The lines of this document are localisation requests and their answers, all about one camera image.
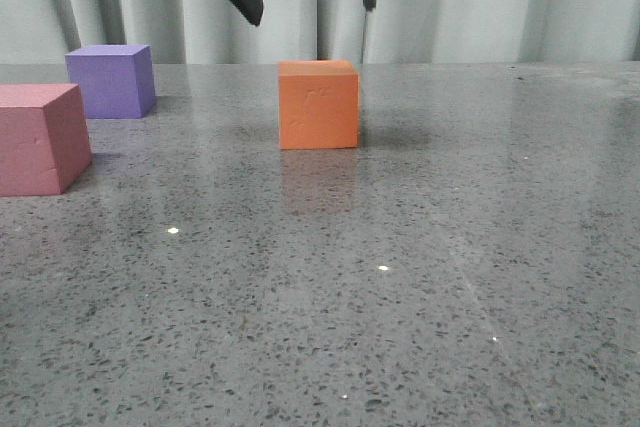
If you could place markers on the grey-green curtain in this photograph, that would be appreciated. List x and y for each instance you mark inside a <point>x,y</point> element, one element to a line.
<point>396,31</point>

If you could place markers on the orange foam cube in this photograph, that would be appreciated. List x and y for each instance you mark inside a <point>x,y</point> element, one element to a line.
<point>318,104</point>

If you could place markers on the pink foam cube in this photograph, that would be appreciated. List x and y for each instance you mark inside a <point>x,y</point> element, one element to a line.
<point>44,138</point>

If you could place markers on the purple foam cube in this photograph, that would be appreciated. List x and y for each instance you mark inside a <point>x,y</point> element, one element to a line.
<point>116,80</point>

